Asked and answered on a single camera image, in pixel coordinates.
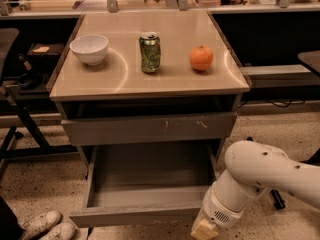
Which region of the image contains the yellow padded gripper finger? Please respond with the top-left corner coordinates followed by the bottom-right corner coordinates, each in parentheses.
top-left (191, 210), bottom-right (219, 240)

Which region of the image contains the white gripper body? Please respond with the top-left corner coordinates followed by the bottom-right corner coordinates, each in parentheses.
top-left (202, 186), bottom-right (244, 228)

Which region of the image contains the grey drawer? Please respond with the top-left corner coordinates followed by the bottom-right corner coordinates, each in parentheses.
top-left (62, 112), bottom-right (237, 146)
top-left (70, 142), bottom-right (215, 227)

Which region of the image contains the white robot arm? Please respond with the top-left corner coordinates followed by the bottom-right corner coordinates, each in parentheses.
top-left (191, 141), bottom-right (320, 240)

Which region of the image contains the grey top drawer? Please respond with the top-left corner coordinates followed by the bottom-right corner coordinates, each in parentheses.
top-left (62, 112), bottom-right (237, 146)

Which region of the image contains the grey drawer cabinet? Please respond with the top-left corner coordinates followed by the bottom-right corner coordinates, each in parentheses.
top-left (50, 10), bottom-right (250, 161)

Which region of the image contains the white right sneaker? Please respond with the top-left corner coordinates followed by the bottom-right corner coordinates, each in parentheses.
top-left (39, 222), bottom-right (76, 240)

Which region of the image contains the white sneaker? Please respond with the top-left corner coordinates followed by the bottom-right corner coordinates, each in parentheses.
top-left (39, 222), bottom-right (76, 240)
top-left (19, 210), bottom-right (62, 240)

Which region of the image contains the orange fruit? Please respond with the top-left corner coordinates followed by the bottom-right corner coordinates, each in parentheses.
top-left (189, 46), bottom-right (213, 71)

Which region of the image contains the white left sneaker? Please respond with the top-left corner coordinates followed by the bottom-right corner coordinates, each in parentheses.
top-left (19, 210), bottom-right (62, 240)

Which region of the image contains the green soda can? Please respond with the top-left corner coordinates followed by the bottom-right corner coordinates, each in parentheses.
top-left (139, 32), bottom-right (161, 73)

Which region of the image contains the dark round table top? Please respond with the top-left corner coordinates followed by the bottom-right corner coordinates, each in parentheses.
top-left (298, 50), bottom-right (320, 77)

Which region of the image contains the white ceramic bowl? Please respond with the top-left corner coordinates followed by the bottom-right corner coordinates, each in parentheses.
top-left (70, 34), bottom-right (109, 65)

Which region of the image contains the black box with label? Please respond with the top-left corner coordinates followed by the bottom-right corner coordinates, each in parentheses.
top-left (27, 43), bottom-right (64, 57)

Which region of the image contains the black table leg frame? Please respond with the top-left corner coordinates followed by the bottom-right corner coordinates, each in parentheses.
top-left (245, 136), bottom-right (320, 211)

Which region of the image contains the black desk frame left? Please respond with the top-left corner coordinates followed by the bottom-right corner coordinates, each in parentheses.
top-left (0, 86), bottom-right (77, 176)

